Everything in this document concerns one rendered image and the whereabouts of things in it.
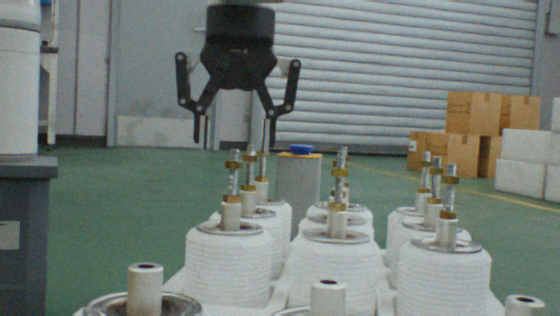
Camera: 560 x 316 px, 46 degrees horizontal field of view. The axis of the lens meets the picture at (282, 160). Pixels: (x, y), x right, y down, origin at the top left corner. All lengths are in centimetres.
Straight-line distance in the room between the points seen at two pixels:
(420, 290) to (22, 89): 56
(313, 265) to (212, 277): 11
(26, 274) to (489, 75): 661
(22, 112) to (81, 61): 498
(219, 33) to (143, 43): 524
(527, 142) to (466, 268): 322
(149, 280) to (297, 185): 69
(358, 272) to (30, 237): 44
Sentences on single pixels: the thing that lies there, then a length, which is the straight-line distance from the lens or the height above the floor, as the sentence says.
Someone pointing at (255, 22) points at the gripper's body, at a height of 48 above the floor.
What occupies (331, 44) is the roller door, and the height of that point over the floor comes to 105.
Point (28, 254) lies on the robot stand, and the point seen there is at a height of 18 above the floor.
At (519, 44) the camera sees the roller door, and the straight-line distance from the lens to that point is 749.
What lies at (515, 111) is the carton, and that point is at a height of 48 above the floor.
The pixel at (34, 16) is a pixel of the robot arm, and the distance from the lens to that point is 93.
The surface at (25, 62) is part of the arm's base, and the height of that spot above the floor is 43.
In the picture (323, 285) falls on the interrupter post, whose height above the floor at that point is 28.
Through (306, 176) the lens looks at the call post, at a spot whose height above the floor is 28.
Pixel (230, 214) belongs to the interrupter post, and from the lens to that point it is 72.
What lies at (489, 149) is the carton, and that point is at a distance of 481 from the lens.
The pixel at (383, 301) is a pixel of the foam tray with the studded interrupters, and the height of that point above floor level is 18.
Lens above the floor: 39
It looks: 4 degrees down
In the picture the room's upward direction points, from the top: 3 degrees clockwise
